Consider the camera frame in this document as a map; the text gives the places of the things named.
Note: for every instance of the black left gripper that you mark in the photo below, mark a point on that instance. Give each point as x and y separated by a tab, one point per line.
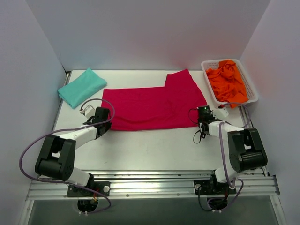
107	125

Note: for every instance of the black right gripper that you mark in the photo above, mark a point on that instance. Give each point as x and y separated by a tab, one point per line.
201	120

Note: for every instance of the red t shirt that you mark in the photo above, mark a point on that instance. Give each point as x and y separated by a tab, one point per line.
155	108

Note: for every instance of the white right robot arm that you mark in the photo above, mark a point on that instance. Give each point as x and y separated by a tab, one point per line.
241	148

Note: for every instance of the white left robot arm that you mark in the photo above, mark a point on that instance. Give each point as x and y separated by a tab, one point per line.
57	156

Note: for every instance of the orange t shirts pile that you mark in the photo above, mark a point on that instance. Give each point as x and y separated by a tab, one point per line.
227	84

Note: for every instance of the folded teal t shirt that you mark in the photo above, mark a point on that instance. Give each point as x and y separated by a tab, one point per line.
83	87

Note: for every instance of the white plastic basket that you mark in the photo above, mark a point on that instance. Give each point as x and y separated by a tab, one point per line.
250	89

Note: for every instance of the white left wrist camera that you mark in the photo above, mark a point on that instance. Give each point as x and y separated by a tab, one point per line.
88	111

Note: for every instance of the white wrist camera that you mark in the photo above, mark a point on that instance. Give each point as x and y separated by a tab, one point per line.
88	111
220	113

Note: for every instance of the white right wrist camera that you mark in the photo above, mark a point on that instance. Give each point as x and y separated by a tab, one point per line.
220	113

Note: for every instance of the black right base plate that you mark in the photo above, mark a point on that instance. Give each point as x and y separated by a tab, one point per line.
207	187

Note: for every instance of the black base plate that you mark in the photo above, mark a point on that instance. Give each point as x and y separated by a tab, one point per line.
207	187
102	187

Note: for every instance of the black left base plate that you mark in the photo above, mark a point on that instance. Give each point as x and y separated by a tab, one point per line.
102	187

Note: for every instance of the aluminium frame rails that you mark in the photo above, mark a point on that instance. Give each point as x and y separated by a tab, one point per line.
152	176

